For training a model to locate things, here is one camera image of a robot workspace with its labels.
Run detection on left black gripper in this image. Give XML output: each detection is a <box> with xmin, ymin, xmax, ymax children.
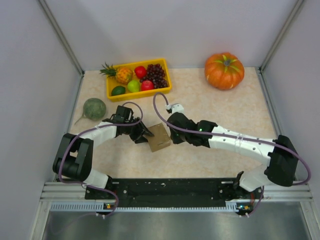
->
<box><xmin>123</xmin><ymin>117</ymin><xmax>153</xmax><ymax>144</ymax></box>

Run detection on brown cardboard express box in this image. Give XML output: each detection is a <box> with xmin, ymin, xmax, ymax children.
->
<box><xmin>146</xmin><ymin>123</ymin><xmax>171</xmax><ymax>153</ymax></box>

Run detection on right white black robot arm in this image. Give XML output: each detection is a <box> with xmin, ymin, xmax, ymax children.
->
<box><xmin>167</xmin><ymin>112</ymin><xmax>298</xmax><ymax>198</ymax></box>

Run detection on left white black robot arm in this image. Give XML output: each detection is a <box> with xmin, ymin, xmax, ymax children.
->
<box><xmin>52</xmin><ymin>105</ymin><xmax>154</xmax><ymax>199</ymax></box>

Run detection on yellow plastic tray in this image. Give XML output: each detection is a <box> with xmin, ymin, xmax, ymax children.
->
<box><xmin>105</xmin><ymin>57</ymin><xmax>173</xmax><ymax>103</ymax></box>

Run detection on red toy apple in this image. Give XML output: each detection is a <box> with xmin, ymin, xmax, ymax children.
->
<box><xmin>140</xmin><ymin>80</ymin><xmax>155</xmax><ymax>91</ymax></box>

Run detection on green toy pear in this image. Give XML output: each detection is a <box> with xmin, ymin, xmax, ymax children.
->
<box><xmin>127</xmin><ymin>80</ymin><xmax>140</xmax><ymax>93</ymax></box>

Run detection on green toy lime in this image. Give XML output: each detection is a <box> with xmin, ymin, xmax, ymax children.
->
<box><xmin>111</xmin><ymin>85</ymin><xmax>126</xmax><ymax>96</ymax></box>

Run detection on green toy melon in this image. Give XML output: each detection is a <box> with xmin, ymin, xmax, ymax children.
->
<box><xmin>74</xmin><ymin>97</ymin><xmax>107</xmax><ymax>124</ymax></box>

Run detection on purple toy grapes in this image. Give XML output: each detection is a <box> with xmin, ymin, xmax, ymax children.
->
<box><xmin>139</xmin><ymin>63</ymin><xmax>169</xmax><ymax>89</ymax></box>

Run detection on red toy tomato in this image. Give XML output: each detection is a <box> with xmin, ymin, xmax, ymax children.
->
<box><xmin>134</xmin><ymin>66</ymin><xmax>147</xmax><ymax>79</ymax></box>

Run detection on toy pineapple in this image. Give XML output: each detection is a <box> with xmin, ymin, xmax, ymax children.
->
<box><xmin>99</xmin><ymin>62</ymin><xmax>133</xmax><ymax>85</ymax></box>

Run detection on orange toy pumpkin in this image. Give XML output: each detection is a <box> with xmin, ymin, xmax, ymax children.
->
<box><xmin>204</xmin><ymin>52</ymin><xmax>245</xmax><ymax>90</ymax></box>

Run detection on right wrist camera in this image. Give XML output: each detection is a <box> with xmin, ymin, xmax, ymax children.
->
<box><xmin>165</xmin><ymin>103</ymin><xmax>184</xmax><ymax>114</ymax></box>

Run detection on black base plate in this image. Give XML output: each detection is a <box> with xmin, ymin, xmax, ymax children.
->
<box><xmin>84</xmin><ymin>177</ymin><xmax>265</xmax><ymax>208</ymax></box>

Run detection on aluminium rail frame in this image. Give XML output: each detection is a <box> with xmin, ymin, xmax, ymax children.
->
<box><xmin>40</xmin><ymin>182</ymin><xmax>313</xmax><ymax>202</ymax></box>

